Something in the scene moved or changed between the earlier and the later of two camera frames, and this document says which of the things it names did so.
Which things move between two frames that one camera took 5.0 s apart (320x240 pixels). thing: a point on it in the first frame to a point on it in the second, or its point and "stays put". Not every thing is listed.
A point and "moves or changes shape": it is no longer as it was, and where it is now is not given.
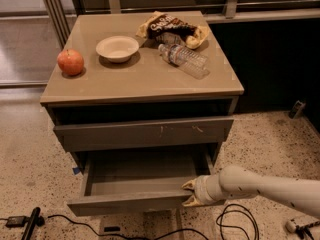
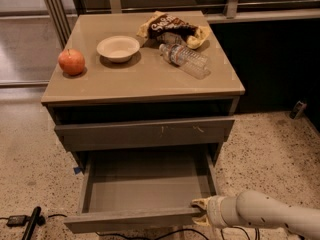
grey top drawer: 143,133 stays put
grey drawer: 125,181 moves or changes shape
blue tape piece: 76,170 stays put
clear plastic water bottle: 188,61 stays put
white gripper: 201,191 to 213,211
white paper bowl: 117,48 stays put
